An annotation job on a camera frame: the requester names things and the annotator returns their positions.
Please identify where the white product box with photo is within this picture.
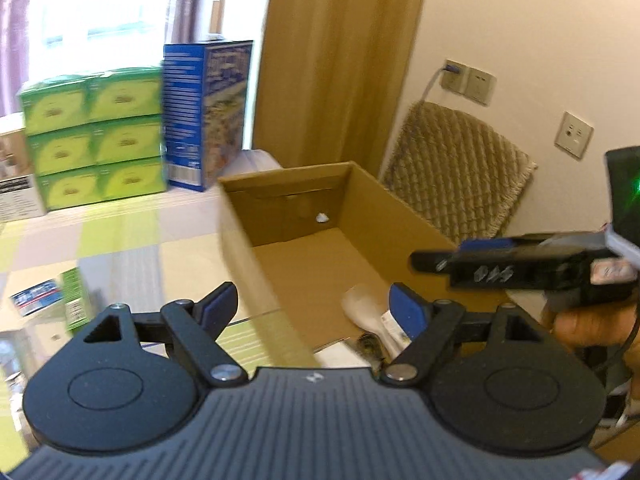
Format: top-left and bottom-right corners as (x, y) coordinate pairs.
(0, 113), (46, 223)

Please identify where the green tissue pack top right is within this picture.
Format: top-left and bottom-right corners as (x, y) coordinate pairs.
(87, 66), (162, 122)

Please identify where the grey power cable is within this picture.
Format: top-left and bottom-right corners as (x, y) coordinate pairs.
(418, 58), (461, 106)

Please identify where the blue dental floss box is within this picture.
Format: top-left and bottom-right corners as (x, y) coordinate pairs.
(11, 280), (63, 318)

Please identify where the wall power socket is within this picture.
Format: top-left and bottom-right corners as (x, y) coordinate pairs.
(439, 60), (497, 106)

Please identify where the pink curtain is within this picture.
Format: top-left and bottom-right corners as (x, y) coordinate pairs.
(0, 0), (29, 117)

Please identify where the green tissue pack bottom right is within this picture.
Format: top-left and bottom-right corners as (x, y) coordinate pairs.
(98, 157), (167, 200)

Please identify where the green tissue pack middle left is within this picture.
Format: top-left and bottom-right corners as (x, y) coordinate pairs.
(27, 126), (96, 176)

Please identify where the yellow-brown curtain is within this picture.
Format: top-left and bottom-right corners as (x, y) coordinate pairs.
(253, 0), (423, 174)

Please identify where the green tissue pack top left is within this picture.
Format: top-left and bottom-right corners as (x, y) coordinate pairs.
(18, 75), (89, 136)

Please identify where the green tissue pack bottom left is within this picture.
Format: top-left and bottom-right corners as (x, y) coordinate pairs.
(37, 167), (103, 210)

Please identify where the green slim box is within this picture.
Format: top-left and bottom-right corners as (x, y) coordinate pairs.
(61, 268), (94, 335)

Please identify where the wall network socket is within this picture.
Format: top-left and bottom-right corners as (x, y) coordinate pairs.
(554, 112), (594, 160)

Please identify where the brown cardboard box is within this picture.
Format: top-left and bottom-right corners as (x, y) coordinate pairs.
(219, 162), (510, 367)

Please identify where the person's right hand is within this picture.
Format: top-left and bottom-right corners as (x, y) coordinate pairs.
(551, 302), (637, 347)

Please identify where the long white ointment box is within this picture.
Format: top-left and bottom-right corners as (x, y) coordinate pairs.
(314, 340), (371, 368)

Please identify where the quilted brown chair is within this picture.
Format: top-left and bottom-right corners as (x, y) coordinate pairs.
(382, 101), (537, 244)

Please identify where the green tissue pack middle right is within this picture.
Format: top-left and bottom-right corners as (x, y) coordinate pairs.
(91, 115), (163, 165)

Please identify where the blue milk carton box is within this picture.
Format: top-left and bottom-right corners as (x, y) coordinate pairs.
(162, 40), (253, 192)

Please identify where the green tissue pack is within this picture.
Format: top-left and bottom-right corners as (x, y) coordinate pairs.
(87, 66), (162, 122)
(91, 115), (163, 165)
(27, 126), (96, 176)
(98, 157), (167, 200)
(18, 75), (89, 136)
(37, 167), (103, 210)

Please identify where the checked tablecloth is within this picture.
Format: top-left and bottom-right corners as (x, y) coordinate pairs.
(0, 148), (281, 476)

